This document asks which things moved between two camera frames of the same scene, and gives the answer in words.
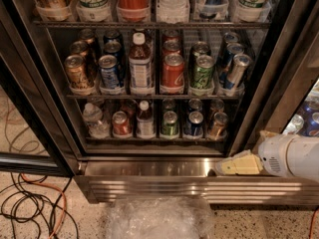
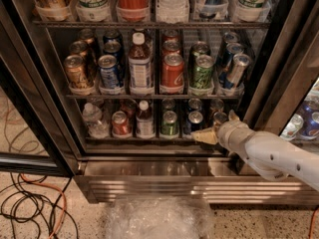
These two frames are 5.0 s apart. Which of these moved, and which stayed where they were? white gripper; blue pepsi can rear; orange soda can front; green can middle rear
Moved: white gripper
Stayed: green can middle rear; orange soda can front; blue pepsi can rear
